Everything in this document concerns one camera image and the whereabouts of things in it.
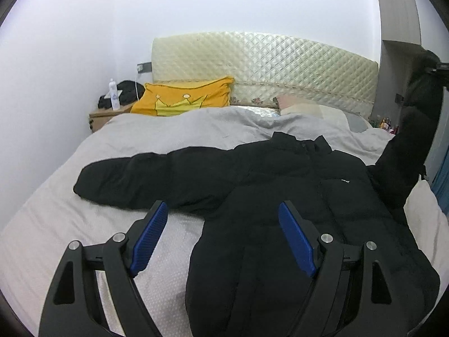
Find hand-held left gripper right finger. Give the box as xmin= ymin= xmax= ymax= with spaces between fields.
xmin=278 ymin=200 xmax=410 ymax=337

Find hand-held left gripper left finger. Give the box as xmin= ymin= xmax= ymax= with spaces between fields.
xmin=38 ymin=200 xmax=169 ymax=337

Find black puffer jacket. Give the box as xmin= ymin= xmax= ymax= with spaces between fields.
xmin=73 ymin=50 xmax=442 ymax=337

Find white dotted bed sheet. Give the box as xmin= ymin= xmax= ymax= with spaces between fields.
xmin=0 ymin=179 xmax=449 ymax=337

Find grey white wardrobe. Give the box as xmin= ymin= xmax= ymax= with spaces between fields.
xmin=374 ymin=0 xmax=449 ymax=169

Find row of small bottles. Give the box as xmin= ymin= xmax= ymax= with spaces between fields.
xmin=371 ymin=115 xmax=400 ymax=135

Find blue curtain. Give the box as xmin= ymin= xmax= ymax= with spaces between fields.
xmin=431 ymin=154 xmax=449 ymax=215

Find grey duvet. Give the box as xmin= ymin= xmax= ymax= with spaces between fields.
xmin=7 ymin=106 xmax=398 ymax=239

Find wooden nightstand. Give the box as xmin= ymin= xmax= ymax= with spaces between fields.
xmin=88 ymin=103 xmax=136 ymax=134

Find pink beige grey patchwork pillow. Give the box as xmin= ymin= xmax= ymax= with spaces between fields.
xmin=274 ymin=95 xmax=372 ymax=133

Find pale patterned pillow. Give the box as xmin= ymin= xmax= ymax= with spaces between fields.
xmin=230 ymin=104 xmax=281 ymax=117

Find white plastic bottle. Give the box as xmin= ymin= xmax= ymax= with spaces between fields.
xmin=110 ymin=79 xmax=120 ymax=110

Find yellow crown print pillow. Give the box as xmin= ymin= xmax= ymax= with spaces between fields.
xmin=130 ymin=76 xmax=235 ymax=117

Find black cloth on nightstand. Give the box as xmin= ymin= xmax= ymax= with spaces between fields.
xmin=117 ymin=80 xmax=146 ymax=106

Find cream quilted headboard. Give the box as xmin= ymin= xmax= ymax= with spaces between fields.
xmin=151 ymin=31 xmax=379 ymax=118

